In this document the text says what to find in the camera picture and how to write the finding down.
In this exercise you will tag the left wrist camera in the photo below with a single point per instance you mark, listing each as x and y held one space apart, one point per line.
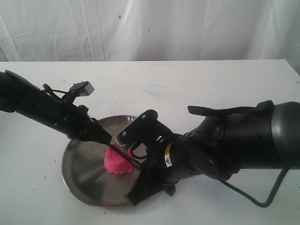
81 89

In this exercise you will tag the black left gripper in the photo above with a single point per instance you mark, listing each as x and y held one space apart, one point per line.
71 120

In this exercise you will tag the pink dough lump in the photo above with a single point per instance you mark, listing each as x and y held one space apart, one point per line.
116 164

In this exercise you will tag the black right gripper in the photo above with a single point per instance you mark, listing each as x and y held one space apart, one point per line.
166 166

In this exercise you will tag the black knife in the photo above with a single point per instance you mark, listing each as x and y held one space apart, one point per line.
137 165

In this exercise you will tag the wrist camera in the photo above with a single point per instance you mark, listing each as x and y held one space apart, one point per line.
81 89
145 129

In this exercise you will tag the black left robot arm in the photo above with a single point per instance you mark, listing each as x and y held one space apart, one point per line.
19 95

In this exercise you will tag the round stainless steel plate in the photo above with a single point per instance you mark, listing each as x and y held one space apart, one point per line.
89 181

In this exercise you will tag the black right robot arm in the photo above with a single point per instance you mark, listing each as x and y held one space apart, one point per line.
266 136

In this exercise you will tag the white plastic backdrop sheet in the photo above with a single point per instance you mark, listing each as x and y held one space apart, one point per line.
116 30

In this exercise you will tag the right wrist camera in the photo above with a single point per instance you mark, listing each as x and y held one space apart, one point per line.
145 129

